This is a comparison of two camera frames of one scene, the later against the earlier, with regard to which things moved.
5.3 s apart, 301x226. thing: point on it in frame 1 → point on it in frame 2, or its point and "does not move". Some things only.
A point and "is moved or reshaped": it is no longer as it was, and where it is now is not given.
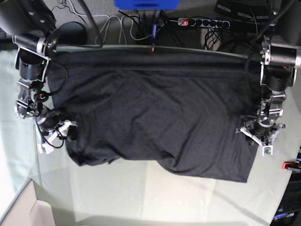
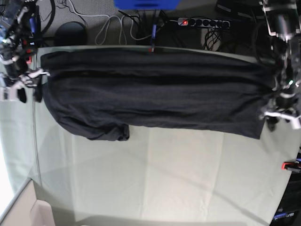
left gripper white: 64,126 → 10,93
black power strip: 204,23 does not move
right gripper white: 267,148 → 272,121
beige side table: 27,210 does not move
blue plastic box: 146,4 does not move
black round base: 72,33 does not move
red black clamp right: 293,166 does not move
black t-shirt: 182,108 is moved or reshaped
